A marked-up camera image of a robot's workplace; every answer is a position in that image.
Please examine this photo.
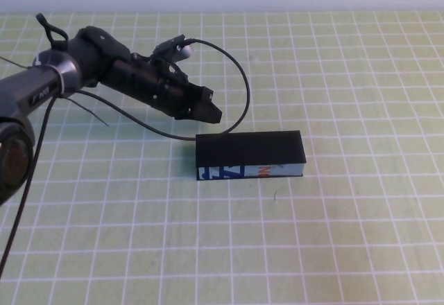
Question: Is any left black silver wrist camera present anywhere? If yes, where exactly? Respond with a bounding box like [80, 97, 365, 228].
[151, 33, 194, 62]

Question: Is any left black camera cable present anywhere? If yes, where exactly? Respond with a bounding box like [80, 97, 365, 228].
[0, 37, 252, 268]

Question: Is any black glasses case printed side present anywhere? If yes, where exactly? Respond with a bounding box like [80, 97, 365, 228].
[195, 130, 309, 183]

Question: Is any black cable tie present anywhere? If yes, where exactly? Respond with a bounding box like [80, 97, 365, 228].
[56, 71, 110, 128]

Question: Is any green white checkered tablecloth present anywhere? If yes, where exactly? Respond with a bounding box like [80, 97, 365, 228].
[0, 11, 444, 305]

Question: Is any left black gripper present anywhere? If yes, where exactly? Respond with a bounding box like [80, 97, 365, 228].
[148, 64, 223, 125]

